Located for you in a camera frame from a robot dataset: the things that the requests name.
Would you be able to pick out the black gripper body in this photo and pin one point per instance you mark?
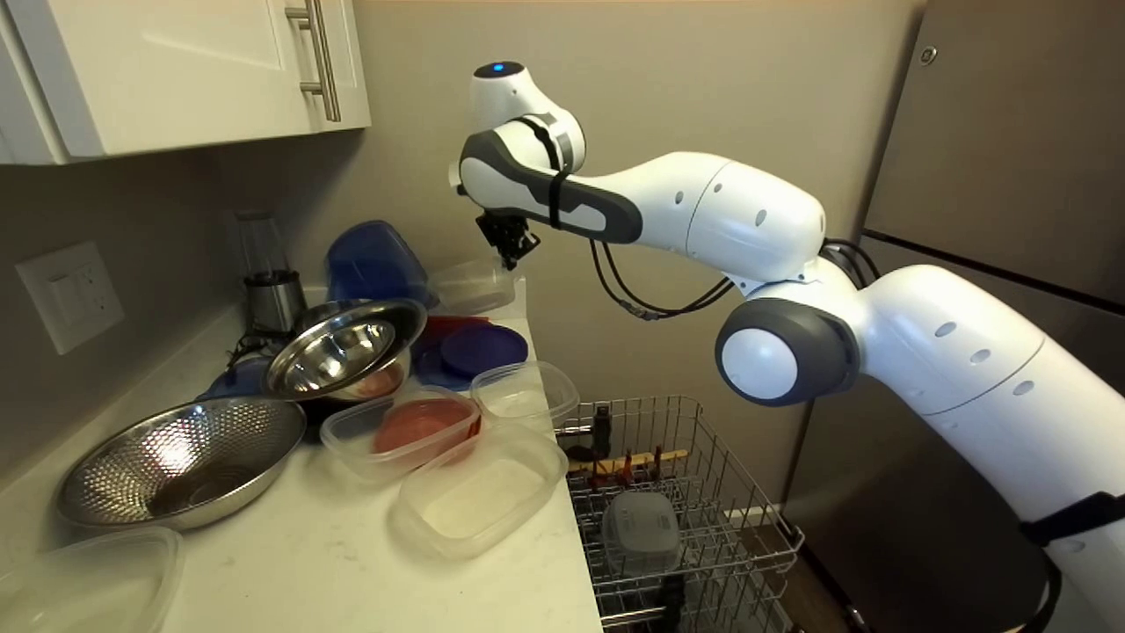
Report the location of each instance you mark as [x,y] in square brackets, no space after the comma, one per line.
[512,231]

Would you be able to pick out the clear plastic bowl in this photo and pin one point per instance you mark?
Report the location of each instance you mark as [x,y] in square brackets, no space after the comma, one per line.
[475,285]

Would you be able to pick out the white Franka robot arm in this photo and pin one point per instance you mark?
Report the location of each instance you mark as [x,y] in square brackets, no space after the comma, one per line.
[938,354]

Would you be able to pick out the copper coloured bowl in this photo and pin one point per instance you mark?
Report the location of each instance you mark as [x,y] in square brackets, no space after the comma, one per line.
[382,382]

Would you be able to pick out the shiny steel mixing bowl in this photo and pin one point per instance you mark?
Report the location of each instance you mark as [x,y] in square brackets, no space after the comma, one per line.
[338,348]

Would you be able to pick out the red plastic bowl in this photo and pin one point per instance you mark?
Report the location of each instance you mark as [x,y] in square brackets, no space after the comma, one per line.
[422,423]

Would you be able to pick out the black bottle in rack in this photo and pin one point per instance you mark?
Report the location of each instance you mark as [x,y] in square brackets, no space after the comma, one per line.
[603,431]

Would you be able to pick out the clear container holding red bowl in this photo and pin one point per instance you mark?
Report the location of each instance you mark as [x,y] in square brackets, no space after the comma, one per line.
[344,445]

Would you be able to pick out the dark blue round lid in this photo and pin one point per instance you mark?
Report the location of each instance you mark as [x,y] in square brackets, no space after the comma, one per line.
[470,348]

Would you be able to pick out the tall blue plastic container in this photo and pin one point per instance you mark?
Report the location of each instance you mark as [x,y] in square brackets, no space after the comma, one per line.
[375,269]

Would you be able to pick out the clear round plastic container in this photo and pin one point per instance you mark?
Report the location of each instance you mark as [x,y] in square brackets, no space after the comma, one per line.
[546,390]

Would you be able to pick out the blender with steel base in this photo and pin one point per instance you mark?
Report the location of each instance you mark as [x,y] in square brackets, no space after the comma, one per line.
[272,300]

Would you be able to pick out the clear rectangular plastic container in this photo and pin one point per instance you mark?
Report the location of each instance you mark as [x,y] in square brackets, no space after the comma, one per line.
[475,500]

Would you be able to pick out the small blue plastic container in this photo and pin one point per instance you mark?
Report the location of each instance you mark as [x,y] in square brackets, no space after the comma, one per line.
[239,382]

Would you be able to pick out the frosted grey plastic container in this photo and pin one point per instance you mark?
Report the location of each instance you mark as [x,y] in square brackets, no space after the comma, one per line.
[641,527]

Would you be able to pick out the white cabinet door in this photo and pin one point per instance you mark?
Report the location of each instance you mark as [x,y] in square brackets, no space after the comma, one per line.
[176,71]

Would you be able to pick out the steel mesh colander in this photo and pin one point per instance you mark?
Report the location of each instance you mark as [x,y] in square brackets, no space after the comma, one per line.
[176,462]

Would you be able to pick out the stainless steel refrigerator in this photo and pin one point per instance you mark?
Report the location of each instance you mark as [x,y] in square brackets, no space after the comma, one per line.
[1006,128]

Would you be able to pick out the large clear plastic tub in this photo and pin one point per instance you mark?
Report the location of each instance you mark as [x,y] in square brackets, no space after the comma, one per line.
[90,584]

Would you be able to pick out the white wall outlet plate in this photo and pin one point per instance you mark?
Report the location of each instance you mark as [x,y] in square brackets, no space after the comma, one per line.
[70,296]

